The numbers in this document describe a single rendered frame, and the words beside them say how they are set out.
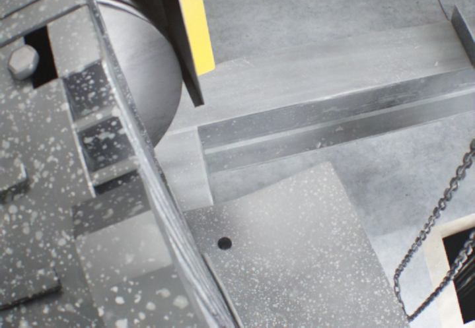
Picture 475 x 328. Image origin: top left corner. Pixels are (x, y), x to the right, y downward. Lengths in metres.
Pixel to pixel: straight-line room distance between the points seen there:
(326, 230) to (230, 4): 1.49
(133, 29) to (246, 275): 0.47
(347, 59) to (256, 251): 0.58
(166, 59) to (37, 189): 0.44
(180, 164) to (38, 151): 1.05
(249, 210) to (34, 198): 0.76
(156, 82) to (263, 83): 0.69
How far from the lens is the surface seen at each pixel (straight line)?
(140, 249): 0.20
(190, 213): 1.05
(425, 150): 2.09
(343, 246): 0.99
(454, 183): 0.74
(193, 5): 0.68
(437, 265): 1.96
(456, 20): 1.51
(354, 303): 0.97
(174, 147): 1.34
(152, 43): 0.66
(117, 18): 0.61
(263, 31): 2.28
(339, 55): 1.43
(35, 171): 0.27
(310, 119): 1.58
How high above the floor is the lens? 1.84
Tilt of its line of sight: 63 degrees down
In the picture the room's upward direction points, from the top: 8 degrees counter-clockwise
